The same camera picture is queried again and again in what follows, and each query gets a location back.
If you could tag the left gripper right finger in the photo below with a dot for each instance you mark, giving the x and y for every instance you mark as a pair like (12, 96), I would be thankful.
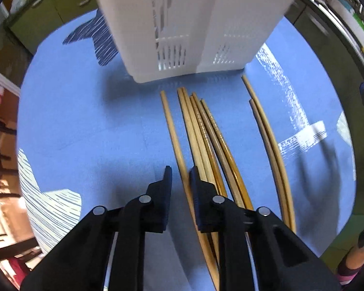
(257, 250)

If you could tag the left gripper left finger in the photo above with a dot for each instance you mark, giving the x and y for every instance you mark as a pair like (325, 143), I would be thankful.
(105, 250)

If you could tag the dark bamboo chopstick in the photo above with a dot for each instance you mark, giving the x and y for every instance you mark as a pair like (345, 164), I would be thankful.
(242, 191)
(225, 171)

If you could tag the green lower kitchen cabinets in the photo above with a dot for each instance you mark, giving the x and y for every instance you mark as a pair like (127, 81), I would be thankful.
(32, 21)

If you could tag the person's right hand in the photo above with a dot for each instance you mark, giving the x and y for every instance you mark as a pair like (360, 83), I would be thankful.
(350, 265)

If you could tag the blue star-pattern tablecloth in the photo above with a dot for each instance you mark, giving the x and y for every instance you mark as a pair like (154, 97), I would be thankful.
(89, 135)

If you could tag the white plastic utensil holder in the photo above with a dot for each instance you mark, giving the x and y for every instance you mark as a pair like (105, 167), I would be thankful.
(160, 39)

